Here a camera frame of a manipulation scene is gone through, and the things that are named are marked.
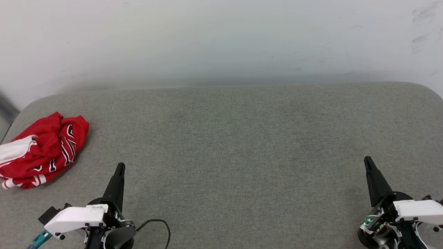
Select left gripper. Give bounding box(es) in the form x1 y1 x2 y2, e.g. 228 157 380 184
44 163 136 249

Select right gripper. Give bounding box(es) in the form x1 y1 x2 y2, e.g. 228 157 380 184
358 156 443 249

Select red and white jersey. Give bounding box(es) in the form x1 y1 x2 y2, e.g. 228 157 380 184
0 112 90 190

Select grey fabric sofa seat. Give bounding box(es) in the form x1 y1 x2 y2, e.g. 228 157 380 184
0 82 443 249

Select teal left camera connector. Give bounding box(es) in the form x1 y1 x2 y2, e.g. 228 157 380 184
28 230 53 249

